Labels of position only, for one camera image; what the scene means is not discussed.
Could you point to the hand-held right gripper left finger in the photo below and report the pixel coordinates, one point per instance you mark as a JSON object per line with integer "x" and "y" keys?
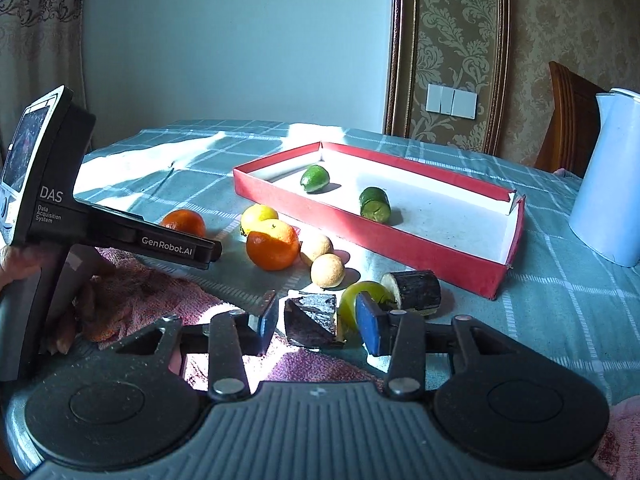
{"x": 268, "y": 322}

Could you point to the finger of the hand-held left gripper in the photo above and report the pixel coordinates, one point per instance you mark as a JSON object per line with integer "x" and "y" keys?
{"x": 165, "y": 247}

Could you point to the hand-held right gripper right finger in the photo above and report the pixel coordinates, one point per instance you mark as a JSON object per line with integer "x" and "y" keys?
{"x": 372, "y": 327}

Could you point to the orange mandarin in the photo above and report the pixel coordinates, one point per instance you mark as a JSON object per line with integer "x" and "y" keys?
{"x": 272, "y": 252}
{"x": 182, "y": 222}

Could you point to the green tomato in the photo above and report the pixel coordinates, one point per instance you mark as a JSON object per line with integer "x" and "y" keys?
{"x": 347, "y": 310}

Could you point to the dark split sugarcane piece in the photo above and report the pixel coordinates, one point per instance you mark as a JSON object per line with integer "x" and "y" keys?
{"x": 310, "y": 322}

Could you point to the dark sugarcane cylinder piece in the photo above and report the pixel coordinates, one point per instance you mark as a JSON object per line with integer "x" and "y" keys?
{"x": 417, "y": 292}

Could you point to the yellow lemon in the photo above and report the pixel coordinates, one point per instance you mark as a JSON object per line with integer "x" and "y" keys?
{"x": 257, "y": 216}

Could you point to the red cardboard box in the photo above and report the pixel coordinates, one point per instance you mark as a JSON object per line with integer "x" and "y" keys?
{"x": 450, "y": 220}

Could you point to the person's left hand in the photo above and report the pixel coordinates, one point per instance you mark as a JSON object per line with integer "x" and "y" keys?
{"x": 20, "y": 267}

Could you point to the pink towel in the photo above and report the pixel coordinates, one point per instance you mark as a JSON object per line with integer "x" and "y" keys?
{"x": 165, "y": 295}

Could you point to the beige round longan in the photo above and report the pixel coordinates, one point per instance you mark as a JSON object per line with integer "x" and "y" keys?
{"x": 316, "y": 247}
{"x": 327, "y": 271}

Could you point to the green cucumber piece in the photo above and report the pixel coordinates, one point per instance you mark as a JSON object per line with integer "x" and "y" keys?
{"x": 375, "y": 204}

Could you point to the green lime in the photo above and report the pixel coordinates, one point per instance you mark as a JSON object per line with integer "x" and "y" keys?
{"x": 315, "y": 179}

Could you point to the teal checked tablecloth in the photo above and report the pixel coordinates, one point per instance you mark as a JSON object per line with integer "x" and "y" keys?
{"x": 550, "y": 285}

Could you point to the pink fabric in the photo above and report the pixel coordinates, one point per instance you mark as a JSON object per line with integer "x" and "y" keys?
{"x": 562, "y": 172}

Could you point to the pink cloth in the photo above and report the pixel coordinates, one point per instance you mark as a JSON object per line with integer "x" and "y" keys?
{"x": 620, "y": 435}

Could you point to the light blue electric kettle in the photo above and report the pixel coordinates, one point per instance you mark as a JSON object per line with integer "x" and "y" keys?
{"x": 610, "y": 185}

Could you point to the wooden chair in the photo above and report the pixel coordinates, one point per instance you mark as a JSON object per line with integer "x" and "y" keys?
{"x": 570, "y": 120}

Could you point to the white wall switch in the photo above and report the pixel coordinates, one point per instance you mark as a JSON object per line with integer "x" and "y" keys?
{"x": 465, "y": 104}
{"x": 440, "y": 98}

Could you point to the ornate wooden wall frame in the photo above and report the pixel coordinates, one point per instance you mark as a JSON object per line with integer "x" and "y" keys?
{"x": 450, "y": 35}

